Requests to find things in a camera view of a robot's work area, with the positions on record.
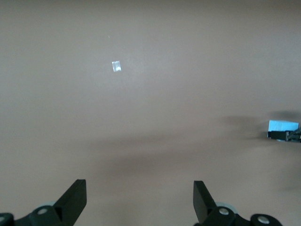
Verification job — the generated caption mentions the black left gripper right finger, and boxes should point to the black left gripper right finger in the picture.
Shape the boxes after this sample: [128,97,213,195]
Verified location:
[193,180,254,226]

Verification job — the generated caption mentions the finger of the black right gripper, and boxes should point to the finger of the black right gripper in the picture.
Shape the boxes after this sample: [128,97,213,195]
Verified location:
[267,128,301,144]

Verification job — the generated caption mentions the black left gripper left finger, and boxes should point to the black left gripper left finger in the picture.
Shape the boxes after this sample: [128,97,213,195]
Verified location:
[14,179,87,226]

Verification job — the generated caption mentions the light blue foam block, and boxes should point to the light blue foam block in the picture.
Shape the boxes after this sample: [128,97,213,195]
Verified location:
[268,120,299,143]

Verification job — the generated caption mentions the small clear tape piece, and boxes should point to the small clear tape piece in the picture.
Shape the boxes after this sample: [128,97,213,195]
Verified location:
[111,60,122,73]

